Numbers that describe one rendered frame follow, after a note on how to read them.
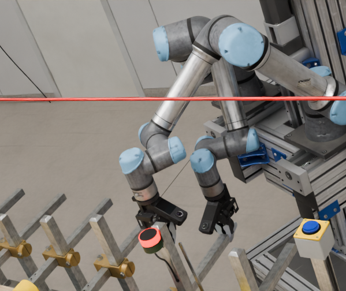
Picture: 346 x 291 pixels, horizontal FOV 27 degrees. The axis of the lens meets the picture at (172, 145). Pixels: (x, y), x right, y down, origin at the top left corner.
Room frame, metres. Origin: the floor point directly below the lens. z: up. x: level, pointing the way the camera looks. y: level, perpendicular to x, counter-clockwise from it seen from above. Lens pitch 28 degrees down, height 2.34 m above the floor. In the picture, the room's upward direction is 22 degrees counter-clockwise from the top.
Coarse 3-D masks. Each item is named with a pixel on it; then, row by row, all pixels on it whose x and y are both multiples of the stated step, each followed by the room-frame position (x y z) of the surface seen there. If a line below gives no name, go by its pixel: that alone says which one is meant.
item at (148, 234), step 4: (152, 228) 1.74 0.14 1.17; (144, 232) 1.73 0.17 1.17; (148, 232) 1.73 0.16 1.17; (152, 232) 1.72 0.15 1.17; (156, 232) 1.71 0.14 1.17; (140, 236) 1.72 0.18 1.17; (144, 236) 1.72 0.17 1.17; (148, 236) 1.71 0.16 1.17; (152, 236) 1.70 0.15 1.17; (144, 240) 1.70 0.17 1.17; (156, 244) 1.69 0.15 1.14; (164, 244) 1.73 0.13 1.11; (164, 248) 1.73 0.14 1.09; (164, 260) 1.72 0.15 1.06; (168, 264) 1.73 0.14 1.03; (172, 272) 1.73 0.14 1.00; (176, 280) 1.73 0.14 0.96
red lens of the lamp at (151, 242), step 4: (148, 228) 1.75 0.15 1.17; (156, 236) 1.70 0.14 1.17; (160, 236) 1.72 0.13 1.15; (140, 240) 1.71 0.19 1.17; (148, 240) 1.69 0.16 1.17; (152, 240) 1.69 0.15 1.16; (156, 240) 1.69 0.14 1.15; (144, 244) 1.70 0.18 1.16; (148, 244) 1.69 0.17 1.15; (152, 244) 1.69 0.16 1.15
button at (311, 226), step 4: (304, 224) 1.41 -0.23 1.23; (308, 224) 1.41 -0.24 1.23; (312, 224) 1.40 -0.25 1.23; (316, 224) 1.40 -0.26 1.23; (304, 228) 1.40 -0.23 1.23; (308, 228) 1.39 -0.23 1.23; (312, 228) 1.39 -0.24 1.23; (316, 228) 1.38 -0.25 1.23; (308, 232) 1.39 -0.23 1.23; (312, 232) 1.38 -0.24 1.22
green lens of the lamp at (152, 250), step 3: (159, 243) 1.70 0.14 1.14; (162, 243) 1.71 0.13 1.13; (156, 246) 1.69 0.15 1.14; (159, 246) 1.70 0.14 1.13; (162, 246) 1.70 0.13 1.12; (144, 249) 1.70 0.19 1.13; (147, 249) 1.69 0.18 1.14; (150, 249) 1.69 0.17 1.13; (153, 249) 1.69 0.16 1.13; (156, 249) 1.69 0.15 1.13; (159, 249) 1.69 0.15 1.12; (147, 252) 1.70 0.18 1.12; (150, 252) 1.69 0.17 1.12; (153, 252) 1.69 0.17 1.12
